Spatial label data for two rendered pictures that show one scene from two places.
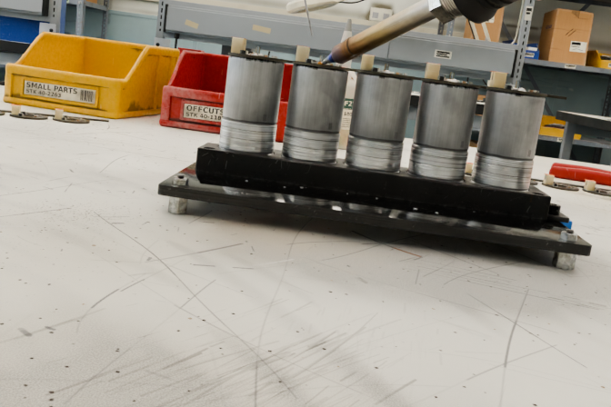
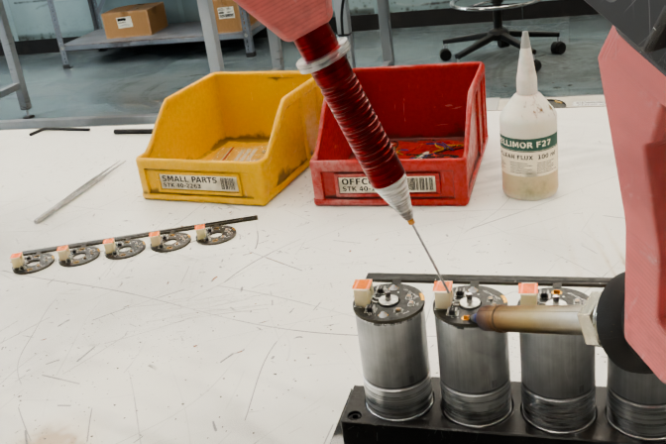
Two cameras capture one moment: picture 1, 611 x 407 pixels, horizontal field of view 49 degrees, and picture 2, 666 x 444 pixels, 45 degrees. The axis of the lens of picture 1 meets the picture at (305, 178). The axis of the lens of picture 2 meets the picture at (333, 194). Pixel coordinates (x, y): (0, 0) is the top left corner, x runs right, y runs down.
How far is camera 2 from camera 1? 0.16 m
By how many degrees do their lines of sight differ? 20
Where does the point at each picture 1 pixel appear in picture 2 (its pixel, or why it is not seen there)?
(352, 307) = not seen: outside the picture
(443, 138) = (645, 393)
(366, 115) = (538, 372)
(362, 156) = (541, 416)
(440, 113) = not seen: hidden behind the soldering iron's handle
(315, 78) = (463, 338)
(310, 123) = (468, 386)
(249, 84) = (385, 351)
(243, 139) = (390, 406)
